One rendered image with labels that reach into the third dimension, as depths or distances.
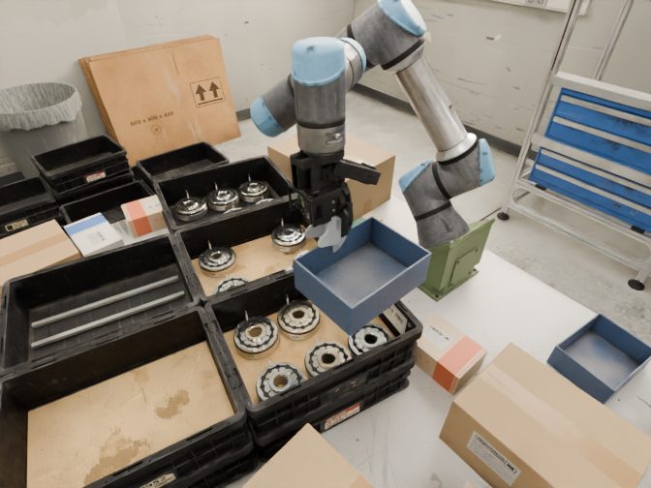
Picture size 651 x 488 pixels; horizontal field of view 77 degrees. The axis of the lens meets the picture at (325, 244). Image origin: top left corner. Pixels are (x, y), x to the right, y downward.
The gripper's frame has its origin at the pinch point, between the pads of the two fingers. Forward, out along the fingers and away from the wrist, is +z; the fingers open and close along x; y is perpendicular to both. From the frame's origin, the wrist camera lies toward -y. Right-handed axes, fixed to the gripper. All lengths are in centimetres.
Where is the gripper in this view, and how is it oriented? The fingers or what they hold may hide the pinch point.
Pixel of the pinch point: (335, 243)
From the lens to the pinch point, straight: 77.5
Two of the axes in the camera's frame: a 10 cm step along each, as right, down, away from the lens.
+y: -7.9, 3.9, -4.7
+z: 0.4, 8.0, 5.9
